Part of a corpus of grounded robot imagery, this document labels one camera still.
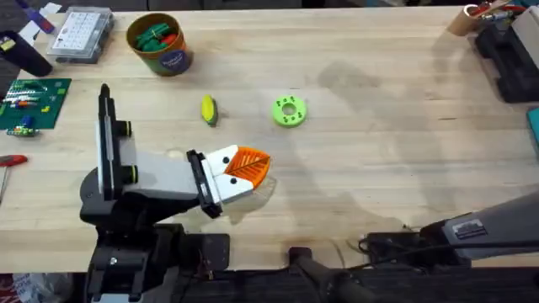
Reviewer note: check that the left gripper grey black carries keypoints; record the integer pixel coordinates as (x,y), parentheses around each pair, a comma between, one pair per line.
(164,174)

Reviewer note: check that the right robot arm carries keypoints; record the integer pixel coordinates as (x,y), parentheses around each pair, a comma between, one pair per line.
(497,227)

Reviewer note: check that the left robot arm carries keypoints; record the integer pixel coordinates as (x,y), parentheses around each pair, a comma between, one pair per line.
(126,235)

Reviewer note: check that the yellow corn toy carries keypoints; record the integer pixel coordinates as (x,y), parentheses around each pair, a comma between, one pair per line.
(208,109)

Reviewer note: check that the green disc with holes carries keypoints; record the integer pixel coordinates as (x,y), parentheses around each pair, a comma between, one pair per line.
(280,118)

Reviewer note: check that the black upright wrist plate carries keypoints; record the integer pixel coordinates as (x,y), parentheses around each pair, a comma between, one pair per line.
(106,143)

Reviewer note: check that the brown tub with toys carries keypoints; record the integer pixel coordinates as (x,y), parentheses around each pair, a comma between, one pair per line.
(162,44)

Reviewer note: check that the green board with blocks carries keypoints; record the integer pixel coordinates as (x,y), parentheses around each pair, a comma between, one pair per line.
(38,105)

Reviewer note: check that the clear plastic parts box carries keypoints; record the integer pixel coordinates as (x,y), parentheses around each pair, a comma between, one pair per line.
(80,33)

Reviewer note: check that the small row of blocks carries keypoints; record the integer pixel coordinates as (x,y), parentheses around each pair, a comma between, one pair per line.
(21,131)

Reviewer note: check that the red white bag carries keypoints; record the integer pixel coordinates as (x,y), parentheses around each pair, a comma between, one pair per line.
(25,288)

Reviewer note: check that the black cylinder case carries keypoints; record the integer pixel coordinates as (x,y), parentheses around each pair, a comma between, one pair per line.
(25,54)

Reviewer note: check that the white paper sheet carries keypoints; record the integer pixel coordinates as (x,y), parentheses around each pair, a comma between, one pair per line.
(35,27)

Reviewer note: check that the blue purple strip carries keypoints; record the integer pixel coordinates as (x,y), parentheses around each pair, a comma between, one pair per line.
(40,19)

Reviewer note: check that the black box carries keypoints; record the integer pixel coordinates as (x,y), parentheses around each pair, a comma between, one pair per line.
(505,67)

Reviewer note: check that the teal flat object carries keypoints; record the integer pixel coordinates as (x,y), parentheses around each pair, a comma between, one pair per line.
(535,130)

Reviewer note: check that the heap of tools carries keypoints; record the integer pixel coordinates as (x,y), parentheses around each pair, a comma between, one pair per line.
(497,12)

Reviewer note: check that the beige box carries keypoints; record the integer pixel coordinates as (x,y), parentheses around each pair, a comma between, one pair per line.
(528,33)

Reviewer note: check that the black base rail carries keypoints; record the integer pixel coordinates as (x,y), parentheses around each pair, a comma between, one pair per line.
(442,288)

